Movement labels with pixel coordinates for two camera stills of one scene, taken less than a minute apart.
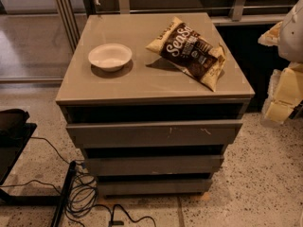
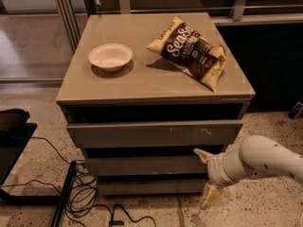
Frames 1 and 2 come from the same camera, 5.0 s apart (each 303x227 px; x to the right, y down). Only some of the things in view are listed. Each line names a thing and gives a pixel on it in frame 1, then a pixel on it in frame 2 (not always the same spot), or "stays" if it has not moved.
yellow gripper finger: (271, 38) → (204, 156)
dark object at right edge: (296, 112) stays
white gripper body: (292, 35) → (215, 169)
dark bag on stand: (12, 122) stays
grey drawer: (152, 165) stays
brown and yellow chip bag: (185, 48) stays
